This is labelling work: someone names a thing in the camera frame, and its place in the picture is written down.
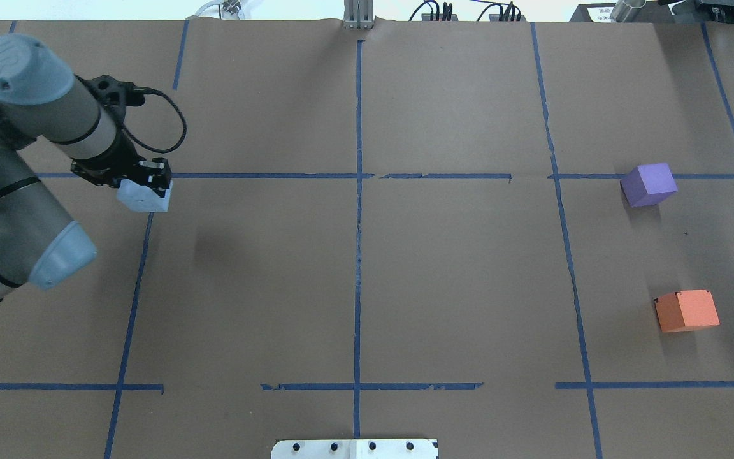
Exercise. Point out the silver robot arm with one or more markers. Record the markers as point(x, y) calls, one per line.
point(41, 97)

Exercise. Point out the aluminium frame post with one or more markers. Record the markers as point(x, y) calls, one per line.
point(358, 14)

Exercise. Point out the light blue foam block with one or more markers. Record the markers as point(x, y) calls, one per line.
point(139, 198)

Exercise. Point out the orange foam block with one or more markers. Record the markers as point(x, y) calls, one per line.
point(686, 311)

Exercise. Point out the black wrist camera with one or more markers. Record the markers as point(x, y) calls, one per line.
point(114, 95)

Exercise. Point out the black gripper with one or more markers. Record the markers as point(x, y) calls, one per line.
point(104, 170)

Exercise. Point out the purple foam block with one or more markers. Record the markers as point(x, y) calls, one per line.
point(648, 184)

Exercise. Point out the silver metal cup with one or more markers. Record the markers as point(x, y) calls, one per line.
point(626, 11)

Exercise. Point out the white pedestal column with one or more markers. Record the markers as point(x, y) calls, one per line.
point(356, 448)

